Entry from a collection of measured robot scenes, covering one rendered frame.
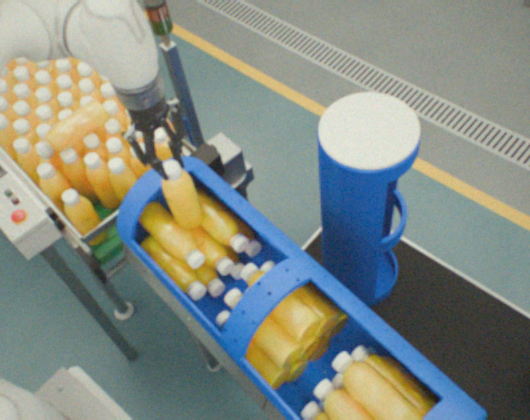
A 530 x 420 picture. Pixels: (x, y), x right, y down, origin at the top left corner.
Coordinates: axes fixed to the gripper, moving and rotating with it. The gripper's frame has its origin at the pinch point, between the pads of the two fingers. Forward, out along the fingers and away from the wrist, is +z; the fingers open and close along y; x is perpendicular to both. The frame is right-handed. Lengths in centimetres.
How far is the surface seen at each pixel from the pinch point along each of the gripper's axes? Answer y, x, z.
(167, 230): -6.5, -0.3, 20.8
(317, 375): -2, -45, 39
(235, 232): 5.2, -11.2, 22.9
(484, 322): 73, -53, 120
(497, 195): 133, -19, 136
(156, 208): -4.5, 6.9, 21.0
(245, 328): -10.3, -34.1, 15.4
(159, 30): 33, 54, 18
